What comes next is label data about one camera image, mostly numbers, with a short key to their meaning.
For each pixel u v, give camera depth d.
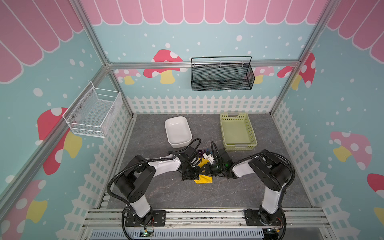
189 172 0.77
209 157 0.87
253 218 0.74
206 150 0.98
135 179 0.47
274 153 0.50
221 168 0.77
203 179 0.86
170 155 0.65
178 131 1.09
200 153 0.96
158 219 0.75
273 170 0.51
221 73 0.94
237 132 1.10
